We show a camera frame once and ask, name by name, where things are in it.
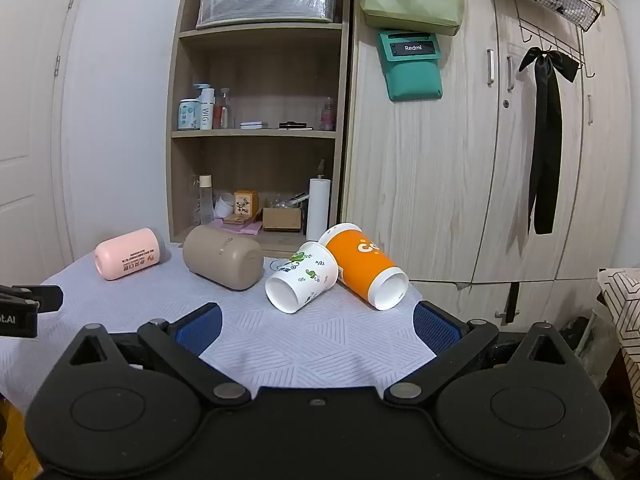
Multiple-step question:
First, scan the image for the white door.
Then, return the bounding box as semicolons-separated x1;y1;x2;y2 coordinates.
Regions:
0;0;92;281

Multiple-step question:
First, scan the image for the geometric patterned cloth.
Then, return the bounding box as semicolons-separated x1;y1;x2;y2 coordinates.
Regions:
597;267;640;413

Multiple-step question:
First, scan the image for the clear pink bottle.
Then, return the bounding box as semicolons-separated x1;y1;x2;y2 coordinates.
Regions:
214;88;232;130

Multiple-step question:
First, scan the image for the clear bottle with beige cap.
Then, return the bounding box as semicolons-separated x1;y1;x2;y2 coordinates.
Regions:
198;174;215;226

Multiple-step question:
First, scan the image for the white paper towel roll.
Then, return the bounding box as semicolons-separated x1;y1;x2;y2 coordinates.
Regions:
305;159;332;242

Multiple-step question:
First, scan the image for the black ribbon bow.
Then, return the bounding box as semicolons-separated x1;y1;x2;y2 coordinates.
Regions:
518;47;581;236

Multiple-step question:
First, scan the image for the white pump bottle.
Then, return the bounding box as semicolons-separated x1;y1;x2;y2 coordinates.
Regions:
193;83;216;131

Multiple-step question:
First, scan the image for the wooden shelf unit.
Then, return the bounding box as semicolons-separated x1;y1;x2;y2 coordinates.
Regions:
166;0;351;257

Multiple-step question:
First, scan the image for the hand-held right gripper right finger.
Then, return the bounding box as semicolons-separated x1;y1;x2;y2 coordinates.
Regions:
383;301;577;408

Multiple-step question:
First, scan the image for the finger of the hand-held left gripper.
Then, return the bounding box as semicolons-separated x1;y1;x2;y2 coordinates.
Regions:
0;284;65;314

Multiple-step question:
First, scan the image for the floral print box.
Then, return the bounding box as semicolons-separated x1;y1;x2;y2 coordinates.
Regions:
233;190;259;221

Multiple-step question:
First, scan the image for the teal and white jar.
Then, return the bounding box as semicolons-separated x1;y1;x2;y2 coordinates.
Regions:
178;99;201;131

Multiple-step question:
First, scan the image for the beige cup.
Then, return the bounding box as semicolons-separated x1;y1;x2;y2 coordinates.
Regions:
182;224;264;292

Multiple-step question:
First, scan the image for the teal pouch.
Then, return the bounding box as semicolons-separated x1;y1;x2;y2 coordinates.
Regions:
377;28;444;103

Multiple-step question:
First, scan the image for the cardboard box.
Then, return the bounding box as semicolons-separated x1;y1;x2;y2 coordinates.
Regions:
262;205;303;233

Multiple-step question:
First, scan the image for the light green cushion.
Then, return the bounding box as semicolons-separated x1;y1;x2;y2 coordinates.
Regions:
358;0;465;37

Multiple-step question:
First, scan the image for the white cup with green print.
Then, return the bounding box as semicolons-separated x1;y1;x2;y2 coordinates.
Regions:
264;241;340;315

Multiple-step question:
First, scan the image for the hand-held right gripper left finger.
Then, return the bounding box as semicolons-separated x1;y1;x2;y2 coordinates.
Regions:
67;302;252;409

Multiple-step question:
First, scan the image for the white patterned tablecloth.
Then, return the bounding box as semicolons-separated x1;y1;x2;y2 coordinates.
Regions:
0;241;441;403

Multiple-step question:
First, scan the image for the pink cup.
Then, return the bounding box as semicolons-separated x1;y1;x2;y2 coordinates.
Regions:
94;227;167;281

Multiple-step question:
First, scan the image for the orange paper cup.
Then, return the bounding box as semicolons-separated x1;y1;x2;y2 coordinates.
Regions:
318;223;410;311

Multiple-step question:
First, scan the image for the pink flat pad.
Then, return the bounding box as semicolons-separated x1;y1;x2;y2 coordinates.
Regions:
212;217;264;235

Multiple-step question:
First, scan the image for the wooden wardrobe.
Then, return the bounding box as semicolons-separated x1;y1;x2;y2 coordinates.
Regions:
340;0;635;322

